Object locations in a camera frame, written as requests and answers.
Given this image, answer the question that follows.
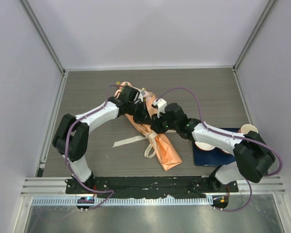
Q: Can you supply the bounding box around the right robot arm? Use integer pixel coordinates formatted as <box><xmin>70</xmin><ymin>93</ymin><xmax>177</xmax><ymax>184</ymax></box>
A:
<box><xmin>151</xmin><ymin>101</ymin><xmax>275</xmax><ymax>192</ymax></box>

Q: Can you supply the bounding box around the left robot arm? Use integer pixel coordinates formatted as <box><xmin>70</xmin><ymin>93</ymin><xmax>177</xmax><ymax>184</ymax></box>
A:
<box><xmin>52</xmin><ymin>85</ymin><xmax>151</xmax><ymax>194</ymax></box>

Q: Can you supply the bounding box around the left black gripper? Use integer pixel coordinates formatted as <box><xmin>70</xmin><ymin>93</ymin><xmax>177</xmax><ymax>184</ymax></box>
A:
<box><xmin>127</xmin><ymin>100</ymin><xmax>153</xmax><ymax>125</ymax></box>

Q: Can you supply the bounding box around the cream ribbon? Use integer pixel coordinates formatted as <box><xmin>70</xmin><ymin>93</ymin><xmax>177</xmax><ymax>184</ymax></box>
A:
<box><xmin>113</xmin><ymin>131</ymin><xmax>158</xmax><ymax>160</ymax></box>

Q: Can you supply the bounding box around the light pink fake flower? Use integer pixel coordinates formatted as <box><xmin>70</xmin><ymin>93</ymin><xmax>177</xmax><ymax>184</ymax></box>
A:
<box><xmin>141</xmin><ymin>88</ymin><xmax>155</xmax><ymax>102</ymax></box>

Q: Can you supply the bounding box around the orange beige wrapping paper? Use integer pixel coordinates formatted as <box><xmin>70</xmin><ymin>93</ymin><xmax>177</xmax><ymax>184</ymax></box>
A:
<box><xmin>121</xmin><ymin>82</ymin><xmax>182</xmax><ymax>172</ymax></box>

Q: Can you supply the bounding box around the pink mug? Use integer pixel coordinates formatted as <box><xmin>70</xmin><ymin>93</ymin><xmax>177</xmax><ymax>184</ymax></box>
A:
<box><xmin>238</xmin><ymin>124</ymin><xmax>259</xmax><ymax>134</ymax></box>

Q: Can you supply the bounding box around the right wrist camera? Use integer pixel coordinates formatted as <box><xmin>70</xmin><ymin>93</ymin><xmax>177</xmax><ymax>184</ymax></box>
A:
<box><xmin>151</xmin><ymin>98</ymin><xmax>167</xmax><ymax>118</ymax></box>

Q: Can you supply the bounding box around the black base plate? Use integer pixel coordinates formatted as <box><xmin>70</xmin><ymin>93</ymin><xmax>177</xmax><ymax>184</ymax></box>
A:
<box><xmin>65</xmin><ymin>175</ymin><xmax>238</xmax><ymax>199</ymax></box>

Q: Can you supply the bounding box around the left white bowl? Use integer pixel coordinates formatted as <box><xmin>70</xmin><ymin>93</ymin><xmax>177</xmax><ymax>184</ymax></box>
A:
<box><xmin>194</xmin><ymin>142</ymin><xmax>215</xmax><ymax>151</ymax></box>

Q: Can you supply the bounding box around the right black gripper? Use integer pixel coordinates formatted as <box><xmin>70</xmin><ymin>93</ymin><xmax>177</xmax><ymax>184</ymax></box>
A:
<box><xmin>151</xmin><ymin>109</ymin><xmax>179</xmax><ymax>134</ymax></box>

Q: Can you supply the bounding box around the peach fake flower with buds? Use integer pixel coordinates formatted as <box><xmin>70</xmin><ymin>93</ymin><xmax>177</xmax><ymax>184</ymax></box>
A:
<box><xmin>114</xmin><ymin>82</ymin><xmax>132</xmax><ymax>97</ymax></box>

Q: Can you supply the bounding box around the dark blue mat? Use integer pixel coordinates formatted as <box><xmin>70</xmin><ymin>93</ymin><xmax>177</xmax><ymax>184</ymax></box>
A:
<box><xmin>192</xmin><ymin>142</ymin><xmax>236</xmax><ymax>167</ymax></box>

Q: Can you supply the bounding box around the white slotted cable duct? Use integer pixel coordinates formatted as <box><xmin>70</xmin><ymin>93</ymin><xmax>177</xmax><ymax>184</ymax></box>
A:
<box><xmin>32</xmin><ymin>196</ymin><xmax>213</xmax><ymax>206</ymax></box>

